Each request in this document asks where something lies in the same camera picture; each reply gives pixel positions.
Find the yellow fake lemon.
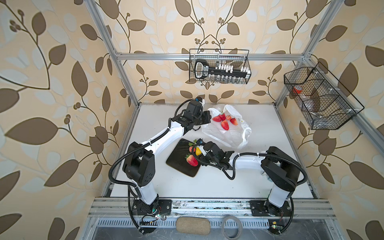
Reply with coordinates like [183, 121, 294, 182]
[195, 148, 202, 156]

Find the large red fake strawberry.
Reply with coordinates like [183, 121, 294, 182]
[186, 154, 199, 167]

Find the small red fake apple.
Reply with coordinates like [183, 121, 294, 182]
[189, 146, 196, 153]

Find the green leafy fake sprig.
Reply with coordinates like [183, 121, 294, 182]
[189, 139, 205, 147]

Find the white plastic bag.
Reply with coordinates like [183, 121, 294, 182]
[202, 105, 252, 149]

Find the red yellow fake apple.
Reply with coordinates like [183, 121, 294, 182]
[219, 114, 227, 121]

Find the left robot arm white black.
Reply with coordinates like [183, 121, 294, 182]
[108, 97, 210, 235]

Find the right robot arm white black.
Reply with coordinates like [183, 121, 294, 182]
[189, 139, 308, 235]

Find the fake strawberry in bag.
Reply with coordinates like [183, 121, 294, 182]
[221, 120, 230, 131]
[230, 118, 238, 126]
[212, 116, 222, 122]

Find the black square tray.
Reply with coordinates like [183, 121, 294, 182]
[166, 139, 201, 178]

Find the black socket tool set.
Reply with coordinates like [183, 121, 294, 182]
[192, 60, 251, 81]

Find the beige sponge block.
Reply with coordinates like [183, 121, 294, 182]
[176, 217, 211, 236]

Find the grey tape roll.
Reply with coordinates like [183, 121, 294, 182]
[221, 216, 243, 240]

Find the red cup in basket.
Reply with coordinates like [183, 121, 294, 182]
[292, 85, 303, 95]

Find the back wire basket black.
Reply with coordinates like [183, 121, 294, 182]
[189, 48, 252, 85]

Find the wire basket black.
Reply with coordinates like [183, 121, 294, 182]
[189, 48, 252, 85]
[284, 62, 365, 130]

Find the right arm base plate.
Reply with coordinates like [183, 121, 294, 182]
[249, 200, 293, 218]

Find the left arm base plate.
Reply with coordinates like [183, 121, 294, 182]
[133, 199, 172, 216]

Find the right wire basket black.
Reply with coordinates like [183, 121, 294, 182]
[284, 62, 365, 130]

